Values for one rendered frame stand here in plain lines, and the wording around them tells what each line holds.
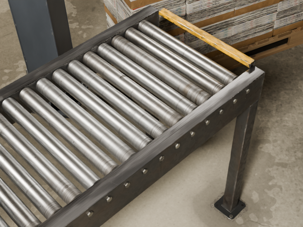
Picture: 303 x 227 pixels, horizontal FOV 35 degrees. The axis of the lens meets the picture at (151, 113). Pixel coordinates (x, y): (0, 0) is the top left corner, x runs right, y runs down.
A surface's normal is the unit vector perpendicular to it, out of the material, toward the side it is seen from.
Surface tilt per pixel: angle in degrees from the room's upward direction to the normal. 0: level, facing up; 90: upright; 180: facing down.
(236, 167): 88
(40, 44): 90
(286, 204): 0
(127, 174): 0
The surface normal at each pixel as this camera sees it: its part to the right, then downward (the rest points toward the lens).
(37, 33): -0.19, 0.72
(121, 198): 0.69, 0.51
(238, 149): -0.73, 0.51
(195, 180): -0.02, -0.69
